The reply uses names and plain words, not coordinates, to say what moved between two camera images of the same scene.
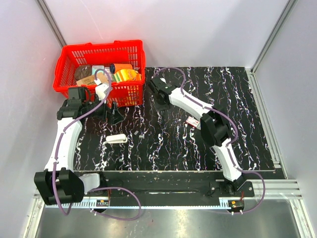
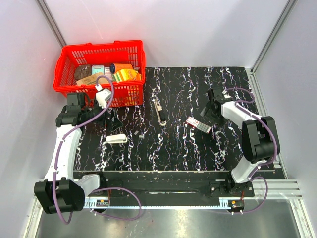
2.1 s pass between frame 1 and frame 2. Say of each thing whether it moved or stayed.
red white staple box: stayed
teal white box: stayed
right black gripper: moved
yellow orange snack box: stayed
